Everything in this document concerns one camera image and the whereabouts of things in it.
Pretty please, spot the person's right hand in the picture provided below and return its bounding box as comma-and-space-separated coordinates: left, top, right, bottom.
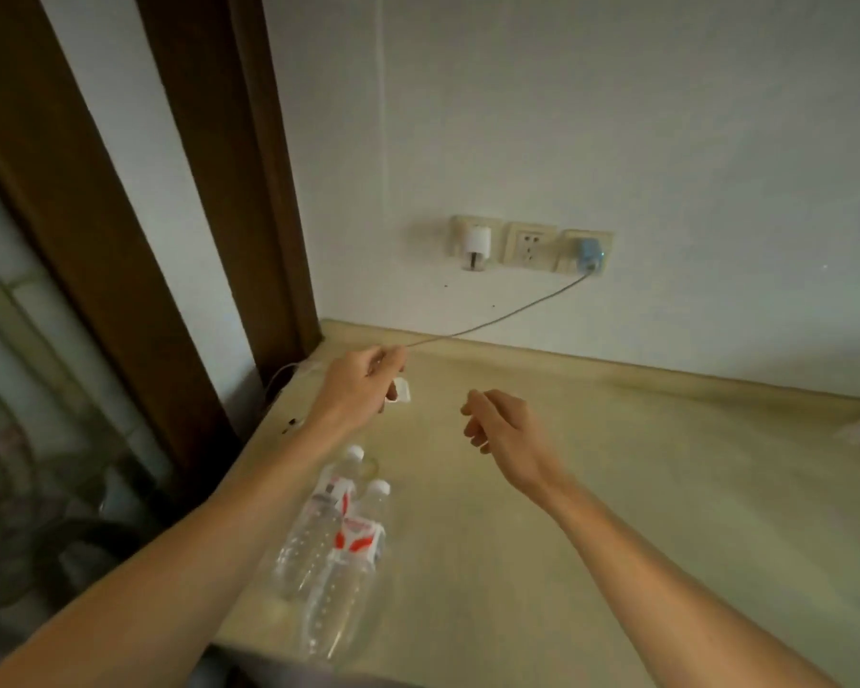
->
461, 388, 578, 508

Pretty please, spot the person's left hand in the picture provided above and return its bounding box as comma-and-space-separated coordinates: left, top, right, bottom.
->
306, 344, 411, 440

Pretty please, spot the person's right forearm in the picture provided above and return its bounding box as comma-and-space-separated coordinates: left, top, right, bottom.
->
541, 476, 844, 688

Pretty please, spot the person's left forearm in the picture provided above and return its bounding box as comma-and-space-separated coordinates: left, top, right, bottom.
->
0, 419, 363, 688

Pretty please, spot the beige table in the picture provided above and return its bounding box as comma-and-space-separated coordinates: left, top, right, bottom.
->
211, 318, 860, 688

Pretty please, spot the white charger plug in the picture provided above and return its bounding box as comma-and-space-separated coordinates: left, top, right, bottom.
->
462, 226, 494, 271

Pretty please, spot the thin grey cable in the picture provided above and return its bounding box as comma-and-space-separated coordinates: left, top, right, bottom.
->
263, 269, 592, 409

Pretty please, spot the beige wall outlet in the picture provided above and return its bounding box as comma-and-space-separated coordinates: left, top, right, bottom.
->
505, 221, 559, 269
449, 214, 505, 265
557, 228, 614, 277

